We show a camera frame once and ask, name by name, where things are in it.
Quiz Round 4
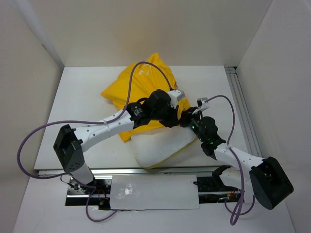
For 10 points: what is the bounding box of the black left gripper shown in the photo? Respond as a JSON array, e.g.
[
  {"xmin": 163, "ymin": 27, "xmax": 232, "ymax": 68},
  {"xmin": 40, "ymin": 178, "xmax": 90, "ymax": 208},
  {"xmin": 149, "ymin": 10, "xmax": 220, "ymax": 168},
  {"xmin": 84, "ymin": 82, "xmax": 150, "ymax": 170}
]
[{"xmin": 151, "ymin": 101, "xmax": 179, "ymax": 129}]

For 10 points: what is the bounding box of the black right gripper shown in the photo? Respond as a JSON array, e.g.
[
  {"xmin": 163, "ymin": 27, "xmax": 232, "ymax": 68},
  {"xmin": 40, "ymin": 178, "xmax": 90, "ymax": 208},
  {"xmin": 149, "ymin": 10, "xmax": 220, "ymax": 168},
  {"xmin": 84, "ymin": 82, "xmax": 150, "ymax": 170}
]
[{"xmin": 178, "ymin": 106, "xmax": 206, "ymax": 142}]

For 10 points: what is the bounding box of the yellow pillowcase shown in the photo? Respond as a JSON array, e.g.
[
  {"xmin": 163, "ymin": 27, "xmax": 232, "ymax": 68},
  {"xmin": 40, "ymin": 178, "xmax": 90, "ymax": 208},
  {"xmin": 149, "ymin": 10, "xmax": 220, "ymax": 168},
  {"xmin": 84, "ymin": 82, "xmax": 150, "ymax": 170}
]
[{"xmin": 100, "ymin": 53, "xmax": 192, "ymax": 144}]

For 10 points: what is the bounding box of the white pillow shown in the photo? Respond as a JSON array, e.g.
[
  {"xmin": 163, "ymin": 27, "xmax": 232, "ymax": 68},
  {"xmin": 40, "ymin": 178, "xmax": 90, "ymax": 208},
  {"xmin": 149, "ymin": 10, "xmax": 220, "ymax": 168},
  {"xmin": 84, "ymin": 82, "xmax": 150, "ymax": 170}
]
[{"xmin": 131, "ymin": 126, "xmax": 197, "ymax": 169}]

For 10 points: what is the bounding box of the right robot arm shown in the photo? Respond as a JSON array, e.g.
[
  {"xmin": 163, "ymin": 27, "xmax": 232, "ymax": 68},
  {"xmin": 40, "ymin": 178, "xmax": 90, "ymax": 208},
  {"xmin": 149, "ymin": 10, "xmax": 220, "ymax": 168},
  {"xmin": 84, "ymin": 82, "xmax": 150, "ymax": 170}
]
[{"xmin": 179, "ymin": 107, "xmax": 294, "ymax": 210}]

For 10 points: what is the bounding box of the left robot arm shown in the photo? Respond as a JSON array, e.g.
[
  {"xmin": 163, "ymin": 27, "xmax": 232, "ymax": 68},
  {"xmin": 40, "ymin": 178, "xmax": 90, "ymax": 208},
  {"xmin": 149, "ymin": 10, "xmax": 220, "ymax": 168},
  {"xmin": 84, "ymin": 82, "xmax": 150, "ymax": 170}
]
[{"xmin": 53, "ymin": 101, "xmax": 179, "ymax": 194}]

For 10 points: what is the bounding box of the white cover plate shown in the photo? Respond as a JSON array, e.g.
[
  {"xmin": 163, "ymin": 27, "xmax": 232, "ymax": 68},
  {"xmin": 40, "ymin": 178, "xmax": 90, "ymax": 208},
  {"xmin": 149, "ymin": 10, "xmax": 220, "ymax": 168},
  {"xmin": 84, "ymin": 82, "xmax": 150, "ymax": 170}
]
[{"xmin": 109, "ymin": 175, "xmax": 200, "ymax": 210}]

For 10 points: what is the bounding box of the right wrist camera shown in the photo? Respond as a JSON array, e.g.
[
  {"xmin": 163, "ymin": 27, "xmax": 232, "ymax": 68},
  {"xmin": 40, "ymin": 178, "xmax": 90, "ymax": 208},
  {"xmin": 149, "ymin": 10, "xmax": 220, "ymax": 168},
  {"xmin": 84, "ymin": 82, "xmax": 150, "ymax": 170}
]
[{"xmin": 192, "ymin": 97, "xmax": 209, "ymax": 115}]

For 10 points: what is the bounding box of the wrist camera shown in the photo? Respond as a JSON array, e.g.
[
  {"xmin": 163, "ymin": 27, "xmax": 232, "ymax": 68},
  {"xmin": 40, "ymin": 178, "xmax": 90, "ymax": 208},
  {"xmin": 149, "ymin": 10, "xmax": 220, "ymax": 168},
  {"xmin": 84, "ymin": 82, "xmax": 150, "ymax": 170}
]
[
  {"xmin": 148, "ymin": 88, "xmax": 186, "ymax": 115},
  {"xmin": 192, "ymin": 97, "xmax": 209, "ymax": 115}
]

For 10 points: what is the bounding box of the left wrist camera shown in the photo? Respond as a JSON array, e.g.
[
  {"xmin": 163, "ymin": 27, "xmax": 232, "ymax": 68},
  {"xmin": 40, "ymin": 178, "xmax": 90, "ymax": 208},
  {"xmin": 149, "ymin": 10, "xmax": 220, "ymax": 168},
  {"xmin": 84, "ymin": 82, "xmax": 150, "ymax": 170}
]
[{"xmin": 148, "ymin": 88, "xmax": 186, "ymax": 115}]

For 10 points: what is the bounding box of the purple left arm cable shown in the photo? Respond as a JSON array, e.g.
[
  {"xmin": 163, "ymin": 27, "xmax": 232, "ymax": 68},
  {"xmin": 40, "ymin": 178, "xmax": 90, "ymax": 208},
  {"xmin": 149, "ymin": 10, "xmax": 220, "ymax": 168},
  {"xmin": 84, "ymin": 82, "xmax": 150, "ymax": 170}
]
[{"xmin": 17, "ymin": 61, "xmax": 175, "ymax": 222}]

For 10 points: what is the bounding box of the aluminium rail frame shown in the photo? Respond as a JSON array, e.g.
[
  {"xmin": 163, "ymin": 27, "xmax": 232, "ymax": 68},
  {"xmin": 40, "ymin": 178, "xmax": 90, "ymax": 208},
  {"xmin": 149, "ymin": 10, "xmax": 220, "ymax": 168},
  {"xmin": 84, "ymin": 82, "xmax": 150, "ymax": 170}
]
[{"xmin": 49, "ymin": 66, "xmax": 261, "ymax": 174}]

